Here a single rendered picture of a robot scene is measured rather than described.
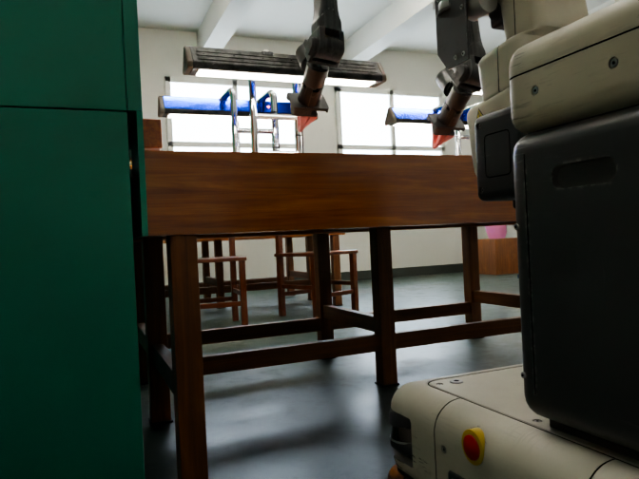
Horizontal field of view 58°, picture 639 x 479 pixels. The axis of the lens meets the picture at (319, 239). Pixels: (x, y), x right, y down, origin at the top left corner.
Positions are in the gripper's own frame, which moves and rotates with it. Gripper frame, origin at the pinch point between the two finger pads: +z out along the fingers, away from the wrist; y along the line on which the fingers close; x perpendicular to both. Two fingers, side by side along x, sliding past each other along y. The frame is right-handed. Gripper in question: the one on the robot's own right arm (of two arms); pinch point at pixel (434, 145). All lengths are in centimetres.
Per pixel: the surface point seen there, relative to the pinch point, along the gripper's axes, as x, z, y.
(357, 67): -30.0, -5.9, 16.5
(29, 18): -3, -28, 105
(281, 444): 58, 57, 51
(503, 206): 24.7, 1.3, -11.4
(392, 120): -64, 39, -28
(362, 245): -306, 417, -235
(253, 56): -31, -6, 49
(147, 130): 1, -4, 82
